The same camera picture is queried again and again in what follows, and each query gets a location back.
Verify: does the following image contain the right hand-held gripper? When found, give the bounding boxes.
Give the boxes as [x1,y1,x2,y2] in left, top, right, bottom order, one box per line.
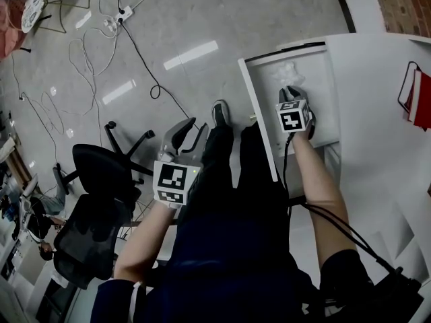
[275,85,318,140]

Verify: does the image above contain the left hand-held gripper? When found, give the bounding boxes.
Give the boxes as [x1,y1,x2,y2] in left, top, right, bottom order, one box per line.
[153,117,209,211]

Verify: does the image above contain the clear plastic bag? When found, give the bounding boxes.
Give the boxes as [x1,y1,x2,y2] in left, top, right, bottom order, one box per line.
[269,62,309,89]

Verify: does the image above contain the white drawer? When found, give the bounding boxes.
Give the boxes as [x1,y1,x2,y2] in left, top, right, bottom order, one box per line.
[237,40,341,183]

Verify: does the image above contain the person's left forearm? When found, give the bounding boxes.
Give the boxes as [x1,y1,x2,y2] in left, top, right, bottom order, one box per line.
[113,202,185,285]

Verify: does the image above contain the person's right forearm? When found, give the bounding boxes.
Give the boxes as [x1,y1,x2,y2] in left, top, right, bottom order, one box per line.
[291,131,358,271]

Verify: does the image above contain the person's black trousers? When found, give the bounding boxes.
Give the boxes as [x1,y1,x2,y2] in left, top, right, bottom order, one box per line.
[174,124,290,235]

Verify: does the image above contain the person's left shoe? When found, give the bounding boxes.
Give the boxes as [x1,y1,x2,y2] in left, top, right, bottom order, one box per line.
[211,99,232,127]

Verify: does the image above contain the white desk with shelves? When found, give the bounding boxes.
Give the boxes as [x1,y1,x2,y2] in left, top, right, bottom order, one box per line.
[275,32,431,302]

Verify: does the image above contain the black office chair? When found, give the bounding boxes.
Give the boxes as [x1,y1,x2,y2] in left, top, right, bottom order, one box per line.
[52,120,156,291]

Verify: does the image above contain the red book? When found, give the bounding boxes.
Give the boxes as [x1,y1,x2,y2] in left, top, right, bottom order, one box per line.
[402,67,431,133]

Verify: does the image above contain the person's navy shirt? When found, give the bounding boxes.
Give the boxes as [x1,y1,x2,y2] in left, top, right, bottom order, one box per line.
[90,210,374,323]

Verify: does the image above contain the white power strip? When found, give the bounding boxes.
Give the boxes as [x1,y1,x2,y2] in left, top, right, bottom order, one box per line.
[113,5,135,23]

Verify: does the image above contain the white workbench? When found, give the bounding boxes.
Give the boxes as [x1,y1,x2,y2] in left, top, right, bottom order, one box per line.
[0,213,81,323]

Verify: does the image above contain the pink cloth on chair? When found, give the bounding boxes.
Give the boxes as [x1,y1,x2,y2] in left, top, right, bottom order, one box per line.
[0,0,28,60]

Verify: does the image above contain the black waist pack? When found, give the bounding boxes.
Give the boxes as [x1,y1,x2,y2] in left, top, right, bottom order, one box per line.
[366,266,425,323]

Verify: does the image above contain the black floor cable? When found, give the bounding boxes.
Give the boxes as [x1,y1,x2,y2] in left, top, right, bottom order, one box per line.
[107,0,193,119]

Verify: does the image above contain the white floor cable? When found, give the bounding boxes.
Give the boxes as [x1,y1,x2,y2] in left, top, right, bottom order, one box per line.
[68,27,119,137]

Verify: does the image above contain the black wire book stand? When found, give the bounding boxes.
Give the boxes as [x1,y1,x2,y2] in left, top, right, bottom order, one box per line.
[397,61,422,114]

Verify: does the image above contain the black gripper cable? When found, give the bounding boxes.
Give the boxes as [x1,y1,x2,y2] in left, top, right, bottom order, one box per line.
[282,131,405,275]

